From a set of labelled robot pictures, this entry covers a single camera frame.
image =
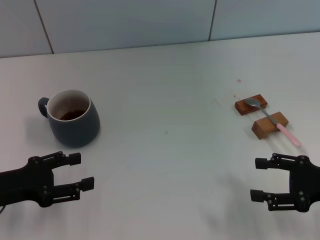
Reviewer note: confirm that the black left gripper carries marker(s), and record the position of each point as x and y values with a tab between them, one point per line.
27	180

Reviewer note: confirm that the grey ceramic cup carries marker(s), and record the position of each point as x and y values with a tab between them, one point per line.
75	125

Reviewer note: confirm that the dark flat wooden block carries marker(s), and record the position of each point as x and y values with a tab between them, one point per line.
250	106

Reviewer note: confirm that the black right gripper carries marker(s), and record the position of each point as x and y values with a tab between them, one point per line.
306	182

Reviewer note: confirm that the light notched wooden block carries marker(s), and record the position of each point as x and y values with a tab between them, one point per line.
265	126

